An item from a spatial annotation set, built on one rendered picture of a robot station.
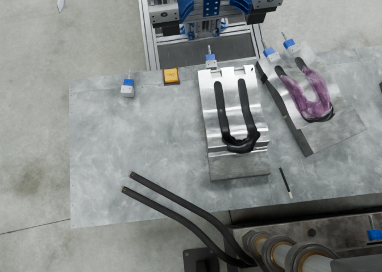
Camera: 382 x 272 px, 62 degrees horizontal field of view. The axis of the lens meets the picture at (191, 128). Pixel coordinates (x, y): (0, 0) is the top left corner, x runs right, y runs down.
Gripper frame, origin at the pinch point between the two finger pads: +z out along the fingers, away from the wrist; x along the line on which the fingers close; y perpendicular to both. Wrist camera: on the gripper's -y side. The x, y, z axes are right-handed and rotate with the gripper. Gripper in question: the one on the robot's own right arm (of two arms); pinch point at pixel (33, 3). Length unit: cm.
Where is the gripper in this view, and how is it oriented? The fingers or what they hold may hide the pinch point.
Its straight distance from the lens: 108.1
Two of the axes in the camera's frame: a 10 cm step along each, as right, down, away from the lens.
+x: -9.5, -3.1, -0.4
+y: -1.1, 2.2, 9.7
